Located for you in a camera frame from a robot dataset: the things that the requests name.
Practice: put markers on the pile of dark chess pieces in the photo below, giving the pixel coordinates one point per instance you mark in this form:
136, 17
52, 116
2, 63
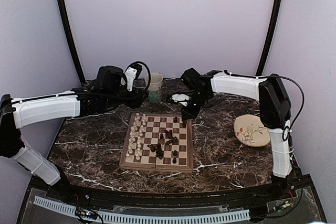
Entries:
165, 143

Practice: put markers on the black corner frame post left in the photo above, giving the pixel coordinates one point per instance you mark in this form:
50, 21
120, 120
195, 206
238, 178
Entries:
70, 41

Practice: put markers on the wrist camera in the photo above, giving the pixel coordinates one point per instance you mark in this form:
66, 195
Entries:
109, 77
191, 78

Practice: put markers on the white chess pieces row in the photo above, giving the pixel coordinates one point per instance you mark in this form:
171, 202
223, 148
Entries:
135, 138

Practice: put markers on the ceramic bird pattern plate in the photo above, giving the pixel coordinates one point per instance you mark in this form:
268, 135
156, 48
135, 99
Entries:
250, 131

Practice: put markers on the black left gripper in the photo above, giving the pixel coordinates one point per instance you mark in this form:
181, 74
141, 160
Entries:
136, 100

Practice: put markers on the white slotted cable duct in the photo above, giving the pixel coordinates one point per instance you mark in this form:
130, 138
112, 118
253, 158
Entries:
141, 215

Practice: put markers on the ceramic coral pattern mug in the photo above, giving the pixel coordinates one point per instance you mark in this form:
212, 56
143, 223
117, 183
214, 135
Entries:
155, 81

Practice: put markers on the wooden chess board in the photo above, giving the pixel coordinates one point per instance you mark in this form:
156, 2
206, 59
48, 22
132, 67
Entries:
158, 123

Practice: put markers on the black front rail base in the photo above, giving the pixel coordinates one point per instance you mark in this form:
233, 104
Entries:
199, 188

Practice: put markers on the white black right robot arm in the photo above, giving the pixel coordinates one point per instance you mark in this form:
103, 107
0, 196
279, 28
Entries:
269, 91

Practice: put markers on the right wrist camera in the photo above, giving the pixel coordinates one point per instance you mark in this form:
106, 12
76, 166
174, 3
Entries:
191, 78

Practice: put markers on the black corner frame post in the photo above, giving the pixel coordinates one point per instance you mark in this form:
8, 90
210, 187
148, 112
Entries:
70, 41
269, 37

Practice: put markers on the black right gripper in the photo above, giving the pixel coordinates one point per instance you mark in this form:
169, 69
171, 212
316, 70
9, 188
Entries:
191, 114

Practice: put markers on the black corner frame post right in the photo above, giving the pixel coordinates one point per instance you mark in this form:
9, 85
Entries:
269, 37

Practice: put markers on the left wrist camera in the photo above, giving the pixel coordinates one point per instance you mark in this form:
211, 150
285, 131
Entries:
109, 77

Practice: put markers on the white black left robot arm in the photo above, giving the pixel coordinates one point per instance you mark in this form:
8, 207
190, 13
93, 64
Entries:
18, 113

